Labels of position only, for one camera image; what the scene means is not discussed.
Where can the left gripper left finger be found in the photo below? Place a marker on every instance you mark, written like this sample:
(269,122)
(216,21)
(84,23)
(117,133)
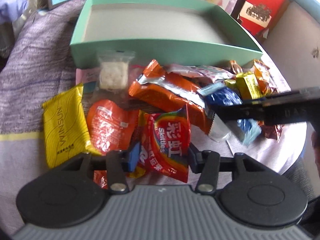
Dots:
(118,163)

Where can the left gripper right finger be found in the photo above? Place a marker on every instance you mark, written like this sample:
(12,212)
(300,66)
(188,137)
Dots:
(207,164)

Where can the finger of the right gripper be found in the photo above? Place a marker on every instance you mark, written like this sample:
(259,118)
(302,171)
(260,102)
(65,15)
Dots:
(252,109)

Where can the yellow printed snack packet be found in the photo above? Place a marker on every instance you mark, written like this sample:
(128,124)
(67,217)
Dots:
(246,84)

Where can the clear jelly cup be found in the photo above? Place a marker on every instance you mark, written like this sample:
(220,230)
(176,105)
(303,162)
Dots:
(219,132)

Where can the orange-red snack packet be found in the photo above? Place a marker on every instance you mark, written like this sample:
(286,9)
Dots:
(110,127)

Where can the blue white biscuit packet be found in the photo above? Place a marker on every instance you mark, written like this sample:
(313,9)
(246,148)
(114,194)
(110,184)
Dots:
(246,130)

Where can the red Skittles packet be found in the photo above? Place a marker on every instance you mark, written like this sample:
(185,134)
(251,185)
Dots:
(165,139)

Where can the pink patterned white packet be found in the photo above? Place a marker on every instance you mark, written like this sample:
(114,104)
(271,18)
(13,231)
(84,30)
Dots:
(209,74)

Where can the yellow Winsun packet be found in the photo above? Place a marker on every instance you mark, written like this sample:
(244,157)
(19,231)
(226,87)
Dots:
(65,128)

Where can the clear packet white rice cake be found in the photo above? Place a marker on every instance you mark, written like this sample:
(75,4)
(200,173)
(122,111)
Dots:
(113,78)

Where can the long orange silver snack packet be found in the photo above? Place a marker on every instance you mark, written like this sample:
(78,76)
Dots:
(170,92)

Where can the orange noodle snack bag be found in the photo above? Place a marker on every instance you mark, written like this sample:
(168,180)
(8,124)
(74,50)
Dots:
(267,87)

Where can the pink blue vitamin candy packet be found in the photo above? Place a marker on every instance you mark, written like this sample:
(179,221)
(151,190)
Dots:
(86,75)

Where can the person's right hand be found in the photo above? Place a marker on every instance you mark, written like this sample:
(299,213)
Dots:
(315,142)

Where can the red paper gift bag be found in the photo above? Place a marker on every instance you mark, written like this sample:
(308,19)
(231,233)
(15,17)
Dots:
(256,15)

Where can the mint green cardboard box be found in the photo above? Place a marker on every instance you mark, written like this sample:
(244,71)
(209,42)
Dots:
(186,32)

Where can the folded purple and teal clothes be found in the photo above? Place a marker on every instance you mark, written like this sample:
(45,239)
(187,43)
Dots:
(11,10)

